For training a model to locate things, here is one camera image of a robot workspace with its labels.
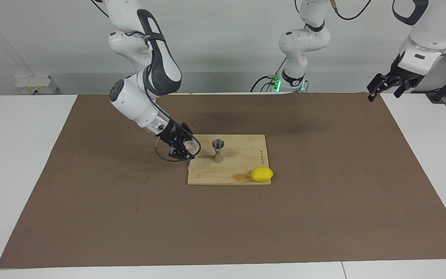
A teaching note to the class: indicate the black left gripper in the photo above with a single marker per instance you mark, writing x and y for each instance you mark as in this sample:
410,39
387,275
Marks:
407,75

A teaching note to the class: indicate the white wall power box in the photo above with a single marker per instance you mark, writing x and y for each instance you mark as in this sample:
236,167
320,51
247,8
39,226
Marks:
33,84

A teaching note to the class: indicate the brown table mat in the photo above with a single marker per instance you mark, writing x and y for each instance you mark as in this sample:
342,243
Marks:
223,224

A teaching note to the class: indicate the metal jigger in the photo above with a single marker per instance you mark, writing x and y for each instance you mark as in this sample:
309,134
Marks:
218,157

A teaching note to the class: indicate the wooden cutting board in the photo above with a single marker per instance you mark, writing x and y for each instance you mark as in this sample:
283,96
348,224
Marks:
242,155

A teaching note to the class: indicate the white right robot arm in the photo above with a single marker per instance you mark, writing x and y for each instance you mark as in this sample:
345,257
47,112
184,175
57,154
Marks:
134,100

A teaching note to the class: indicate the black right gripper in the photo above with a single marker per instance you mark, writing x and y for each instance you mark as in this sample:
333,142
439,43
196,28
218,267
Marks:
170,133

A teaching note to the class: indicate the yellow lemon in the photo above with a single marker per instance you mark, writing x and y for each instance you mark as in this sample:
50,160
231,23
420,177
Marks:
261,174

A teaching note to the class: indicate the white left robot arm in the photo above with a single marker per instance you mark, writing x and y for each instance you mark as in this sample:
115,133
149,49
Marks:
304,38

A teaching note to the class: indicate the clear glass cup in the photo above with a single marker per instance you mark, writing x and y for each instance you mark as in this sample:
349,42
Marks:
192,146

